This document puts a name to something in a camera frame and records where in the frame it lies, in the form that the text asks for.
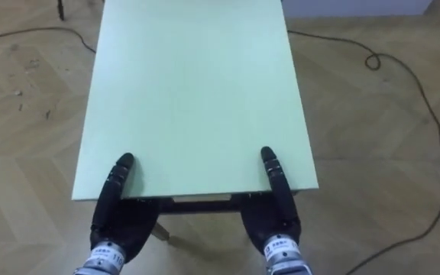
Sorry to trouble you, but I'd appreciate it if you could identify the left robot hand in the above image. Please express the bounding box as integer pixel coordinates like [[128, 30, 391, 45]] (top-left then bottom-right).
[[89, 152, 160, 264]]

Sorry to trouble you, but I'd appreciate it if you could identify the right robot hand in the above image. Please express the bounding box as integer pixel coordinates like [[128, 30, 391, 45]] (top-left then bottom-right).
[[240, 146, 303, 256]]

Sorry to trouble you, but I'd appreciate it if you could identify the pale green table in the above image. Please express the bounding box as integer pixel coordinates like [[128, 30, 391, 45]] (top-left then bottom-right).
[[71, 0, 319, 242]]

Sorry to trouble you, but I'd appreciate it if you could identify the black floor cable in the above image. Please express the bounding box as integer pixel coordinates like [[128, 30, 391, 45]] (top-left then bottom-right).
[[287, 29, 440, 275], [0, 24, 97, 55]]

